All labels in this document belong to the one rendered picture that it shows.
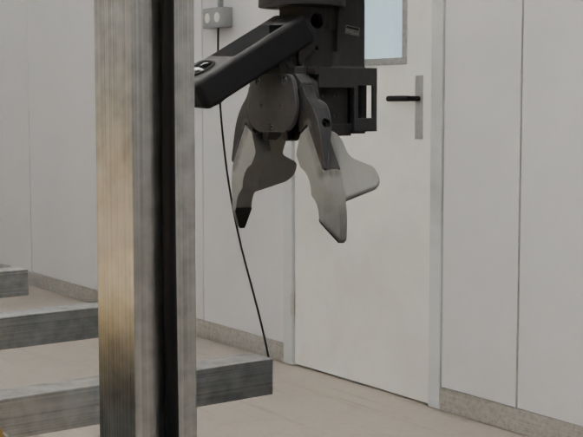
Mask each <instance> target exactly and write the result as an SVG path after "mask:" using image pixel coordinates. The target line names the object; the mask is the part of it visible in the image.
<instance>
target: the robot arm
mask: <svg viewBox="0 0 583 437"><path fill-rule="evenodd" d="M259 8H261V9H266V10H279V16H273V17H272V18H270V19H268V20H267V21H265V22H264V23H261V24H260V25H259V26H258V27H256V28H254V29H252V30H251V31H249V32H247V33H246V34H244V35H243V36H241V37H240V38H238V39H236V40H235V41H233V42H231V43H229V44H228V45H226V46H225V47H224V48H222V49H220V50H219V51H217V52H215V53H214V54H212V55H210V56H208V57H207V58H206V59H204V60H202V61H198V62H196V63H195V64H194V107H195V108H212V107H214V106H217V105H219V104H220V103H221V102H222V101H223V100H224V99H226V98H227V97H229V96H230V95H232V94H234V93H236V92H237V91H239V90H240V89H242V88H243V87H244V86H246V85H247V84H249V83H250V87H249V89H248V94H247V97H246V99H245V101H244V103H243V104H242V106H241V109H240V111H239V115H238V119H237V122H236V127H235V132H234V140H233V154H232V162H233V170H232V197H233V214H234V217H235V221H236V224H237V226H238V227H239V228H245V227H246V222H247V220H248V218H249V215H250V212H251V210H252V197H253V194H254V193H255V192H256V191H259V190H262V189H265V188H267V187H270V186H275V185H277V184H280V183H284V182H286V181H287V180H288V179H290V178H291V177H292V176H293V174H294V173H295V171H296V168H297V163H296V162H295V161H294V160H291V159H290V158H288V157H286V156H284V155H283V150H284V147H285V142H286V141H294V140H298V139H299V140H298V148H297V153H296V155H297V159H298V163H299V165H300V167H301V168H302V169H303V170H304V171H305V173H306V175H307V176H308V179H309V181H310V185H311V196H312V197H313V198H314V200H315V202H316V204H317V207H318V216H319V223H320V224H321V225H322V226H323V227H324V228H325V230H326V231H327V232H329V233H330V235H332V237H334V239H335V240H336V241H337V242H338V243H344V242H345V241H346V239H347V209H346V201H348V200H351V199H354V198H356V197H359V196H361V195H364V194H366V193H367V192H371V191H374V190H376V189H377V187H378V186H379V176H378V174H377V171H376V169H375V168H374V167H373V166H370V165H368V164H366V163H363V162H362V161H359V160H355V159H353V158H352V157H351V156H350V155H349V154H348V153H347V151H346V148H345V146H344V143H343V141H342V139H341V138H340V137H339V136H351V134H365V132H376V130H377V68H366V67H365V66H364V0H259ZM367 86H371V118H366V116H367Z"/></svg>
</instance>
